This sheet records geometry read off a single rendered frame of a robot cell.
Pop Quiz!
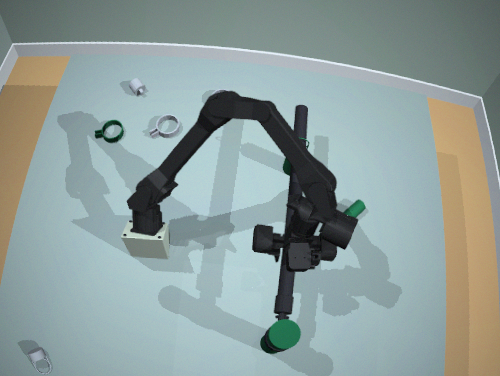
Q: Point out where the dark grey cylinder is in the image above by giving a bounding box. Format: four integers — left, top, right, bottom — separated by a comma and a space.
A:
277, 105, 308, 296

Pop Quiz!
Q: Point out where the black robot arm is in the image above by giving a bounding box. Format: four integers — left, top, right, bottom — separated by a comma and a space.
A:
127, 91, 358, 272

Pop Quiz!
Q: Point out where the short white hollow cylinder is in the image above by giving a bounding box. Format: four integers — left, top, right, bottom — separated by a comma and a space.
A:
129, 78, 145, 96

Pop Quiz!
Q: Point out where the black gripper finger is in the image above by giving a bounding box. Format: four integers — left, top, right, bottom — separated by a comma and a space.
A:
268, 233, 281, 262

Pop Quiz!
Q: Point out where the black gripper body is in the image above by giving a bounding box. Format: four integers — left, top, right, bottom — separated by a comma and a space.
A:
252, 223, 337, 262

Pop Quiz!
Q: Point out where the black open-ended tube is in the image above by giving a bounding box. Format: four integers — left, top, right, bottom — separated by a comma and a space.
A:
264, 295, 294, 352

